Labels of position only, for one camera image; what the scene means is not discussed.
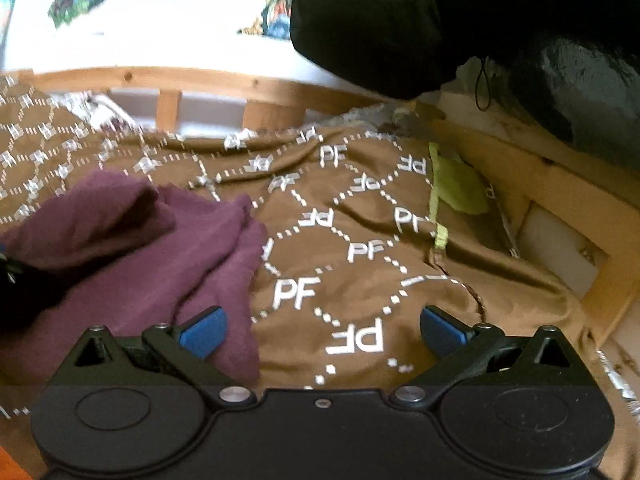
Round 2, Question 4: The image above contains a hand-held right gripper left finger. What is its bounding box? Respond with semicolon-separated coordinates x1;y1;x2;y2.
60;305;253;407

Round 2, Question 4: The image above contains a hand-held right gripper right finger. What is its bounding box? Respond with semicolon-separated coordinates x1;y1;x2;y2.
390;305;583;407

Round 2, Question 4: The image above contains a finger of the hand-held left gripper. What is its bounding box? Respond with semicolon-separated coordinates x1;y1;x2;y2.
0;244;71;335

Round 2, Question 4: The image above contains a purple long-sleeve shirt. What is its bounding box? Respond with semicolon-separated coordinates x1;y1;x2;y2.
0;169;269;386

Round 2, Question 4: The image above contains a green cloth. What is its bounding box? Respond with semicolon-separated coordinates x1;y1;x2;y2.
428;142;491;257

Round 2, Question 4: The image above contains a brown patterned blanket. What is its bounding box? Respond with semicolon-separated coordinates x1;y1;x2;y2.
0;77;603;423

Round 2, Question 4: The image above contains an orange cloth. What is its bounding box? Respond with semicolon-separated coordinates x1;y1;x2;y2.
0;442;36;480

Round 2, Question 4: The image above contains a black jacket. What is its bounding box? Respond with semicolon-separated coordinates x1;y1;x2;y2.
289;0;640;157

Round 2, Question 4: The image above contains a wooden bed frame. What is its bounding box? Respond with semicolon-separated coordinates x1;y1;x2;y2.
0;65;640;348

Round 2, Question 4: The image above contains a black cord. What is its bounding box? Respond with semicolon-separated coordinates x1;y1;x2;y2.
473;57;495;112

